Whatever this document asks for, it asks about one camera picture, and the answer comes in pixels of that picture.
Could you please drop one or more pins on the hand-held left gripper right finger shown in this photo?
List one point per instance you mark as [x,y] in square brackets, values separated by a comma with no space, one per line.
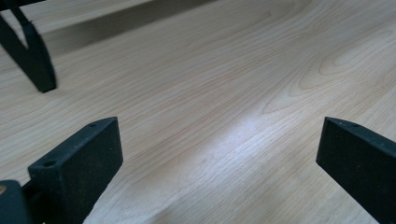
[361,161]

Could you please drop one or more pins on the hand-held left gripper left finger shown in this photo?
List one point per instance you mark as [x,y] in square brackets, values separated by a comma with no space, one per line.
[81,165]

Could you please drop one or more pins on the black two-tier shelf rack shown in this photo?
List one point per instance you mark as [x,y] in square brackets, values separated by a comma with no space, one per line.
[34,62]

